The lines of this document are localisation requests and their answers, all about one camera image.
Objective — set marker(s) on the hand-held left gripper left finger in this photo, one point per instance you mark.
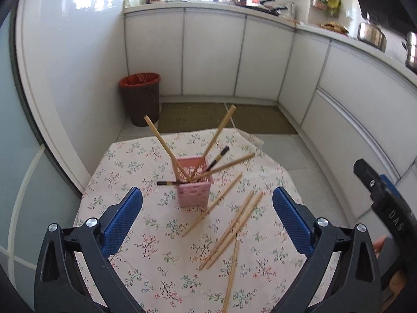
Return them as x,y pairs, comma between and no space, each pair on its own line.
122,218

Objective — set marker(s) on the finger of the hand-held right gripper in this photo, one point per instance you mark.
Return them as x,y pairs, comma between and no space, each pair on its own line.
366,174
389,186

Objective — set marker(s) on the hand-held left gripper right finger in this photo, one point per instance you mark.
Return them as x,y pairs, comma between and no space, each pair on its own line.
293,223

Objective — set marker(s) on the black chopstick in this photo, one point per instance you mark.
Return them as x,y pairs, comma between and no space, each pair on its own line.
218,157
166,183

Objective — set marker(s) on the pile of wooden chopsticks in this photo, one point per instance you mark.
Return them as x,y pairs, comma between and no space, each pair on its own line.
236,221

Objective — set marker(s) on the pink perforated utensil holder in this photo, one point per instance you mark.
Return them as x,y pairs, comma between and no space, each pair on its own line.
195,195

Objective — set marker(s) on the tan wooden chopstick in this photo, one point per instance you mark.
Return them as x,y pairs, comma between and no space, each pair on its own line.
221,130
163,143
228,164

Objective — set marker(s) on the person's right hand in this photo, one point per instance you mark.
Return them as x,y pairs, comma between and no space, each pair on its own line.
379,246

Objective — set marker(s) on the floral tablecloth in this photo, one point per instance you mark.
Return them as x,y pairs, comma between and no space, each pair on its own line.
163,234

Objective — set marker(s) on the white cabinet with drawers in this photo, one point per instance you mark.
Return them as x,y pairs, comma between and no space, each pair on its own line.
352,104

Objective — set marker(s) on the brown floor mat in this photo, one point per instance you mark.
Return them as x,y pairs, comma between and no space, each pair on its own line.
260,119
192,117

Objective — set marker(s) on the frosted glass sliding door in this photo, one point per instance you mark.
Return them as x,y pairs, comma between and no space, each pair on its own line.
22,169

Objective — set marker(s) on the brown trash bin red bag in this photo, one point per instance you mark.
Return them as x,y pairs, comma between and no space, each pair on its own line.
140,101

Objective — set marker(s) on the stainless steel steamer pot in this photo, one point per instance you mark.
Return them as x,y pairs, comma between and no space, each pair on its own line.
411,50

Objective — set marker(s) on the stainless steel kettle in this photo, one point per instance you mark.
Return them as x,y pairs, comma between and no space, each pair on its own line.
371,34

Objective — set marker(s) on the yellow green packet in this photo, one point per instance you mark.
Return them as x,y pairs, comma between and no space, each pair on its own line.
334,6

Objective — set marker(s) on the white cabinet with doors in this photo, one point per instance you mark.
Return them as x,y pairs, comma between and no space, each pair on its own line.
211,55

